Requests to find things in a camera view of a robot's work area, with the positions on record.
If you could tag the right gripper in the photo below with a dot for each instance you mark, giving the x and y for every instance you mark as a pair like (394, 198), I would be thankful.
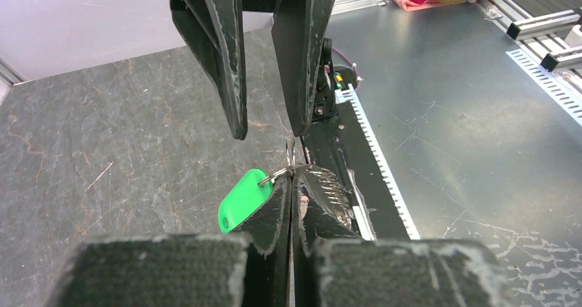
(213, 31)

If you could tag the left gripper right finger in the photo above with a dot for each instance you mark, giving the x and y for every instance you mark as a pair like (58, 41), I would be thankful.
(334, 266)

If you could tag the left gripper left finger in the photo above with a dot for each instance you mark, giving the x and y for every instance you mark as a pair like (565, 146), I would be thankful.
(248, 266)

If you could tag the key with green tag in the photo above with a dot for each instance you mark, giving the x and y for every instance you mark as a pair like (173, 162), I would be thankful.
(247, 196)

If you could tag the metal key organizer plate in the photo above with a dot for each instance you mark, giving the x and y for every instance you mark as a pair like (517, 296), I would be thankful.
(321, 187)

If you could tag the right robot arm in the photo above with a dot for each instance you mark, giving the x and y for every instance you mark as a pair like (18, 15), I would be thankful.
(213, 31)

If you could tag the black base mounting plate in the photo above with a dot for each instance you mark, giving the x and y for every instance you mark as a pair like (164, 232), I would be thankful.
(338, 144)

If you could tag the aluminium corner profile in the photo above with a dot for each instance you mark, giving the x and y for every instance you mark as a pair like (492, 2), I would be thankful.
(8, 75)

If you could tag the outer white slotted duct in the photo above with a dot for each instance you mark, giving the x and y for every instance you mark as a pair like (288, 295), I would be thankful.
(560, 91)

